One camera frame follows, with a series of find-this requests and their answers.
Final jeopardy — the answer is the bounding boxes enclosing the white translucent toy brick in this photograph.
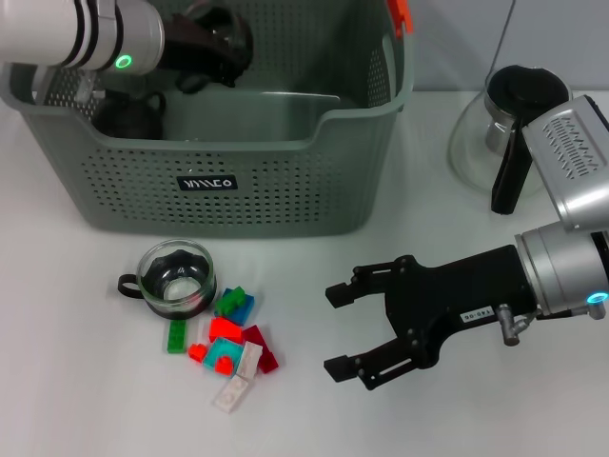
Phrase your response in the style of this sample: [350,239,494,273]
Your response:
[237,343,264,378]

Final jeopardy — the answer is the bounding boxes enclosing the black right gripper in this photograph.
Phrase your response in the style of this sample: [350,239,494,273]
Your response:
[323,245,538,391]

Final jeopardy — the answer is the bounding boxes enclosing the glass teacup black base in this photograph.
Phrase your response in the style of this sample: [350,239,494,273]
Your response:
[117,239,218,321]
[178,0,256,95]

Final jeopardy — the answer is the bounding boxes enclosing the blue square toy brick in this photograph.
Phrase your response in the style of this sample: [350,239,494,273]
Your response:
[223,287,256,328]

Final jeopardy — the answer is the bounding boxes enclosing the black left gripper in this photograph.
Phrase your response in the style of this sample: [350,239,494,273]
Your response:
[160,12,249,90]

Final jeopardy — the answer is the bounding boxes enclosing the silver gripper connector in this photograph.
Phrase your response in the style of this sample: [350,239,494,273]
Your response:
[497,304,532,347]
[78,73,106,102]

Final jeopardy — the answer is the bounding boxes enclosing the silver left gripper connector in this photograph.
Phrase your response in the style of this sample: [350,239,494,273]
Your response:
[78,73,106,102]

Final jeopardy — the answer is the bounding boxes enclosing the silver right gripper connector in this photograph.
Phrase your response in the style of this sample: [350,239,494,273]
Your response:
[497,304,532,347]

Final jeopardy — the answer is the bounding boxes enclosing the glass pitcher black lid handle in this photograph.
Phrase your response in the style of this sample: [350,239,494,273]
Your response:
[446,65,575,215]

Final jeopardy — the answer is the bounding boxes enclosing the flat white plate brick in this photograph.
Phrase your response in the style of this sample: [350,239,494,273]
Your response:
[211,374,253,413]

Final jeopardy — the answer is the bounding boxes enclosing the dark red toy brick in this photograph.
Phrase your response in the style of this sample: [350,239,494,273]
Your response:
[241,325,281,374]

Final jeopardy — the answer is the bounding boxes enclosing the long green toy brick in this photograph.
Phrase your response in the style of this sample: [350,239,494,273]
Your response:
[166,319,188,354]

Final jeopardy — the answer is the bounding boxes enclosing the grey-green perforated storage basket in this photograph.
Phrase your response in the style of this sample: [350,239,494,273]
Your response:
[0,0,415,239]

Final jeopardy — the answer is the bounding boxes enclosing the orange basket handle grip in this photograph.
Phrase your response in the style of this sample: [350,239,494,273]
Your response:
[387,0,413,37]

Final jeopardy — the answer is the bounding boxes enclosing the grey right gripper cable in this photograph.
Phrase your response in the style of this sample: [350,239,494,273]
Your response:
[522,304,591,325]

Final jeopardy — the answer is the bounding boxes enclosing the teal square toy brick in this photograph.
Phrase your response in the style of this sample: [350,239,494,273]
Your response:
[203,336,246,380]

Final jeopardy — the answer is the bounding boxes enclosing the red sloped toy brick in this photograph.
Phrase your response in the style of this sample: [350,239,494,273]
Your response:
[208,317,245,343]

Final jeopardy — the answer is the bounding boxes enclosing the small green toy brick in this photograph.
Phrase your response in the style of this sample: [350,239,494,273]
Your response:
[214,285,247,318]

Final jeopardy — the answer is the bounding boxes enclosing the dark clay teapot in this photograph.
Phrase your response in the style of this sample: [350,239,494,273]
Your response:
[92,89,167,141]

